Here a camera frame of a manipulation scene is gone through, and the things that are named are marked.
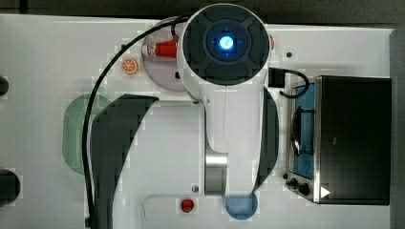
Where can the green plastic strainer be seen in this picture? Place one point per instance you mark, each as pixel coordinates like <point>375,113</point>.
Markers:
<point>72,132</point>

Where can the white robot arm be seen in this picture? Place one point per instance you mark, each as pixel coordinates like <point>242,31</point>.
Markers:
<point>223,55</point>

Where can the grey round plate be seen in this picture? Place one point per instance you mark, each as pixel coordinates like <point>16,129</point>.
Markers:
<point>161,69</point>

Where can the red ketchup bottle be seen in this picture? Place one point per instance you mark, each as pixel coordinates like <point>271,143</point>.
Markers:
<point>163,49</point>

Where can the orange slice toy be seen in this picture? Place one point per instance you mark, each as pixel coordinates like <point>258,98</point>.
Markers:
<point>130,66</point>

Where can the black toaster oven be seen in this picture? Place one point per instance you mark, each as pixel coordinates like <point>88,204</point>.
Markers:
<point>340,140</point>

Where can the black cup left upper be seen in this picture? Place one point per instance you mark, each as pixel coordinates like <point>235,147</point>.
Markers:
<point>4,85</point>

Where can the black cup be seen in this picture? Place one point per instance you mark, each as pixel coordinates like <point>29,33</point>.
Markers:
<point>10,187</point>
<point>4,85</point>

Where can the black cup left lower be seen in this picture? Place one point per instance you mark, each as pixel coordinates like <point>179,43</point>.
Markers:
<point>10,187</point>

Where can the black plug with cable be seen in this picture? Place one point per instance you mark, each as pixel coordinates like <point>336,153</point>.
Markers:
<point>277,79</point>

